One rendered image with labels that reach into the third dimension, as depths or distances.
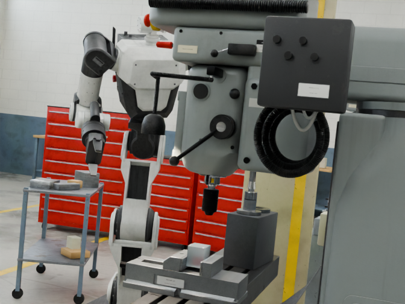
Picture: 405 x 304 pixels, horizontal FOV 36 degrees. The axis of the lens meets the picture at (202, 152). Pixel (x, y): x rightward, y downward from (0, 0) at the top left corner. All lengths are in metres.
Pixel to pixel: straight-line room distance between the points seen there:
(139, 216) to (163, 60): 0.64
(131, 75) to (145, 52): 0.10
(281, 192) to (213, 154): 1.84
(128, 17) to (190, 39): 10.35
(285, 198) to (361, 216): 1.99
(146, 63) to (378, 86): 1.06
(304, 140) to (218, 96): 0.28
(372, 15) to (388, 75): 9.32
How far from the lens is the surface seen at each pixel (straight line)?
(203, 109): 1.78
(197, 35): 1.78
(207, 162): 1.79
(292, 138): 1.69
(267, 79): 1.45
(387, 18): 10.97
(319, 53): 1.44
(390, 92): 1.68
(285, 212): 3.59
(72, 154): 7.30
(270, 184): 3.59
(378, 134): 1.62
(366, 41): 1.70
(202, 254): 1.81
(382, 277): 1.63
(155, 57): 2.46
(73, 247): 5.00
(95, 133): 2.23
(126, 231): 2.56
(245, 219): 2.21
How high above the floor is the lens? 1.47
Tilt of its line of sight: 3 degrees down
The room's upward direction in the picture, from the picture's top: 6 degrees clockwise
